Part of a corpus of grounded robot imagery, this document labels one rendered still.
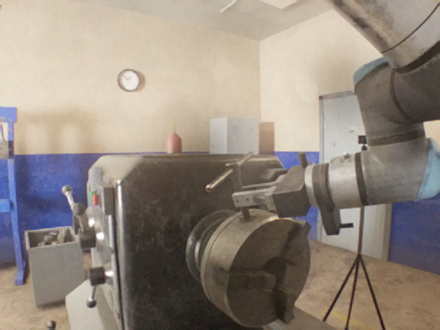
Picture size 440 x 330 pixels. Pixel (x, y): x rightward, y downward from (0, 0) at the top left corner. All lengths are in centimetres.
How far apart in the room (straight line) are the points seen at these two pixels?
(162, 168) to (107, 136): 334
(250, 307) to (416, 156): 42
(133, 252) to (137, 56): 379
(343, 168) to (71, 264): 253
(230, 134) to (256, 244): 362
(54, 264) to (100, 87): 237
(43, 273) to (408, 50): 272
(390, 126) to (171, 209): 49
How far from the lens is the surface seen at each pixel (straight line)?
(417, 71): 33
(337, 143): 404
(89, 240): 84
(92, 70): 409
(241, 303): 60
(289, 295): 62
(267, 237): 58
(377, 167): 45
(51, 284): 279
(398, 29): 31
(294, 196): 45
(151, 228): 67
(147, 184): 65
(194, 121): 443
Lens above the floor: 135
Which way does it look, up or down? 3 degrees down
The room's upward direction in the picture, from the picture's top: straight up
